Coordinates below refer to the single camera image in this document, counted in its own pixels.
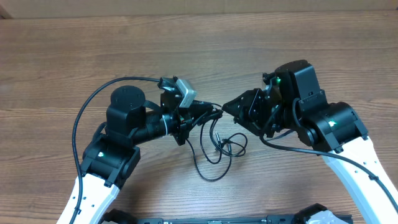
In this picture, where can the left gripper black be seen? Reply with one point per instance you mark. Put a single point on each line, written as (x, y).
(182, 122)

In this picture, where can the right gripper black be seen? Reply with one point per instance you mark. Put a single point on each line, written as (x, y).
(250, 102)

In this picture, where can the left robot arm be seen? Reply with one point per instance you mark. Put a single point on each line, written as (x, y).
(113, 153)

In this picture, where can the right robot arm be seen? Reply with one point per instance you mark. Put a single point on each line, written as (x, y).
(292, 114)

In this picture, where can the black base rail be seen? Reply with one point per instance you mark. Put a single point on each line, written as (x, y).
(315, 213)

